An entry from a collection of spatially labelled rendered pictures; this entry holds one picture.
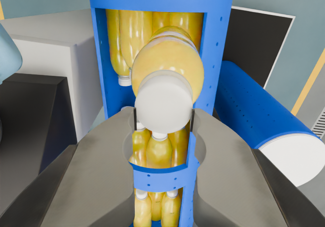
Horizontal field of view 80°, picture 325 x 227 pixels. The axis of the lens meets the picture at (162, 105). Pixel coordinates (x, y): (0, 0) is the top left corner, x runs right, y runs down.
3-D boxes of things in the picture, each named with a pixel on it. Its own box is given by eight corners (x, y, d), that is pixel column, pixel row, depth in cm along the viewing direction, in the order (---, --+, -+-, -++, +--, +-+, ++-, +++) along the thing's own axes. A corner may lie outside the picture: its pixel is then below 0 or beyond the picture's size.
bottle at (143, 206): (141, 239, 72) (140, 207, 63) (129, 225, 76) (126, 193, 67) (155, 224, 76) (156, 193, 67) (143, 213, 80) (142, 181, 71)
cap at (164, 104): (153, 63, 13) (149, 71, 12) (201, 89, 14) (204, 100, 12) (130, 107, 15) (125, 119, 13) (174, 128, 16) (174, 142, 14)
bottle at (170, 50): (161, 16, 29) (141, 30, 12) (202, 39, 30) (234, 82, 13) (141, 58, 32) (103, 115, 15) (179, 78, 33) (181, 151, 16)
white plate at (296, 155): (241, 190, 78) (240, 188, 79) (310, 191, 78) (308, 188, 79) (258, 134, 64) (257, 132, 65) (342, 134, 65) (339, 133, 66)
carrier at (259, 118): (200, 95, 156) (236, 95, 156) (239, 188, 79) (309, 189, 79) (205, 60, 142) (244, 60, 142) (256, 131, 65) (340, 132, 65)
